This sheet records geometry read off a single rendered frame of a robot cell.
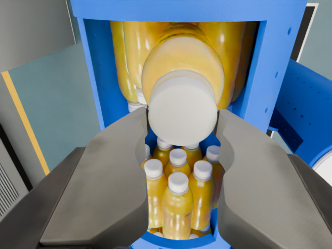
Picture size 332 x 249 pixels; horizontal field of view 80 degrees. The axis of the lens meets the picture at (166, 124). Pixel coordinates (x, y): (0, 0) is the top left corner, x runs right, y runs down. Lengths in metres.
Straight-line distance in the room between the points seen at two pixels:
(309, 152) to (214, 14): 0.50
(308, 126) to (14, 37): 1.15
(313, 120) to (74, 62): 1.46
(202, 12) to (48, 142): 2.06
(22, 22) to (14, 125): 1.23
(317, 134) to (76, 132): 1.73
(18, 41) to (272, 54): 1.07
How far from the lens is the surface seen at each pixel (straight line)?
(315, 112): 0.68
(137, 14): 0.18
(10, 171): 2.41
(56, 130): 2.03
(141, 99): 0.33
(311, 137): 0.63
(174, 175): 0.41
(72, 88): 1.74
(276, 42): 0.22
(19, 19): 1.19
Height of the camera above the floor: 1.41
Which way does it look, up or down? 58 degrees down
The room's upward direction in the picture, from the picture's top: 172 degrees counter-clockwise
